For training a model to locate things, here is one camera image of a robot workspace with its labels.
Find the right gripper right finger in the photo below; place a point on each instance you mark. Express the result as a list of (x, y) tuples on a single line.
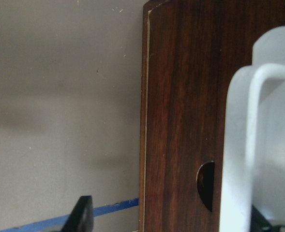
[(260, 224)]

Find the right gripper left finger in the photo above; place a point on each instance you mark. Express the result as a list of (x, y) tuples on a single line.
[(81, 218)]

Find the white drawer handle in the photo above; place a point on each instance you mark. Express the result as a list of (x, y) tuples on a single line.
[(253, 172)]

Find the brown wooden drawer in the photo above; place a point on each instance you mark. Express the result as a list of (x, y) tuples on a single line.
[(190, 51)]

